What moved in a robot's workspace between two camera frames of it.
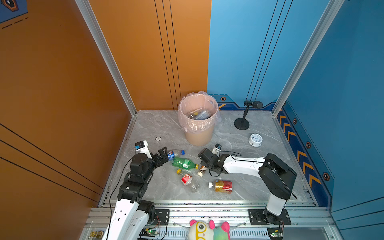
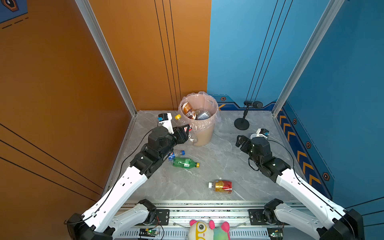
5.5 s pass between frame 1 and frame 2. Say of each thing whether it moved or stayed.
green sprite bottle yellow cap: stayed
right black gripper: moved
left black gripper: moved
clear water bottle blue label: stayed
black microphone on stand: stayed
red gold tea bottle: stayed
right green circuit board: stayed
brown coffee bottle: moved
